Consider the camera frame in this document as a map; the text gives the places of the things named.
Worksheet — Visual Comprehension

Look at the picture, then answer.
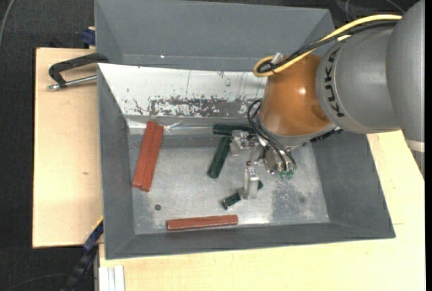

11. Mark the grey metal bin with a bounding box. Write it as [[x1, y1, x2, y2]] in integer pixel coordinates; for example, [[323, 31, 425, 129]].
[[93, 0, 396, 260]]

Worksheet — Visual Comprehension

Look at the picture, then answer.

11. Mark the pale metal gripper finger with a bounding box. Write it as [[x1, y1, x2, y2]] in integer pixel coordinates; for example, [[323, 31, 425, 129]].
[[231, 134, 255, 157], [243, 166, 261, 201]]

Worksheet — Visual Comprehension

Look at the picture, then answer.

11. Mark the pale wood board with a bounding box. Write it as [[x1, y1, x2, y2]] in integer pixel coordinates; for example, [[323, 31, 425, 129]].
[[32, 47, 104, 248]]

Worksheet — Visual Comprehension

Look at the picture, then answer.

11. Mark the red-brown flat block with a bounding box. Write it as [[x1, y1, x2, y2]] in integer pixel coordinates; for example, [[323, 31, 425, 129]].
[[131, 120, 157, 188], [140, 124, 165, 193], [166, 214, 239, 232]]

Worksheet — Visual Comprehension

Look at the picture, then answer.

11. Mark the dark green flat block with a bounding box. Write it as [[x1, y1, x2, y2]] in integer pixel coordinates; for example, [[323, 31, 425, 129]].
[[207, 136, 233, 180], [221, 180, 265, 211]]

